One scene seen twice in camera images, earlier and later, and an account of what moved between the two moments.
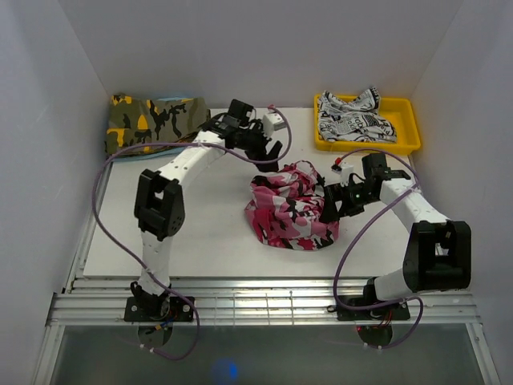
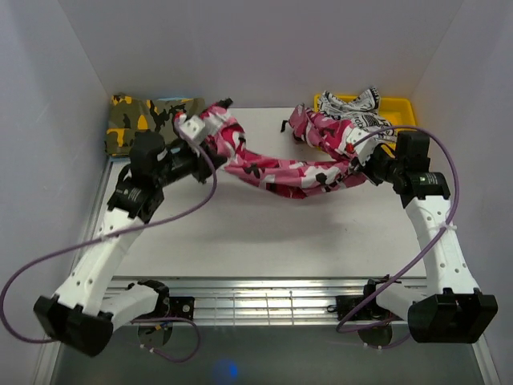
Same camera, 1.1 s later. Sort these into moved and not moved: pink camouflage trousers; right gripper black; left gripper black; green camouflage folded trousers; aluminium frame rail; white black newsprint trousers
Moved: left gripper black; pink camouflage trousers; right gripper black
Not moved: aluminium frame rail; white black newsprint trousers; green camouflage folded trousers
